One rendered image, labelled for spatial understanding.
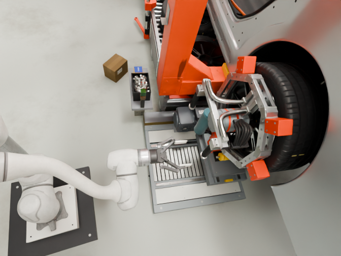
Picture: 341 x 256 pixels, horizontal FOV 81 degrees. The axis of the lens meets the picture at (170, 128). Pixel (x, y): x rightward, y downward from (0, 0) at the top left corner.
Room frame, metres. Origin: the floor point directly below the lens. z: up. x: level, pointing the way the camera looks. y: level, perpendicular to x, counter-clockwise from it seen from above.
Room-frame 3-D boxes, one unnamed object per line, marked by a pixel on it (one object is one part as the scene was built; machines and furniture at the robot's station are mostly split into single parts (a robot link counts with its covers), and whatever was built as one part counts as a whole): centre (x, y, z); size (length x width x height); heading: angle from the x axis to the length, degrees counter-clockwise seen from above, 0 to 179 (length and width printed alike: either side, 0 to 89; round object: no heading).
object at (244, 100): (0.77, -0.22, 1.03); 0.19 x 0.18 x 0.11; 116
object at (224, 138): (0.59, -0.31, 1.03); 0.19 x 0.18 x 0.11; 116
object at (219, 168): (0.81, -0.53, 0.32); 0.40 x 0.30 x 0.28; 26
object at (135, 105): (1.02, 0.36, 0.44); 0.43 x 0.17 x 0.03; 26
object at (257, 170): (0.45, -0.52, 0.85); 0.09 x 0.08 x 0.07; 26
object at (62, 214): (-0.06, 0.54, 0.37); 0.22 x 0.18 x 0.06; 44
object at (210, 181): (0.81, -0.53, 0.13); 0.50 x 0.36 x 0.10; 26
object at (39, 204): (-0.04, 0.57, 0.51); 0.18 x 0.16 x 0.22; 36
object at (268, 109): (0.73, -0.37, 0.85); 0.54 x 0.07 x 0.54; 26
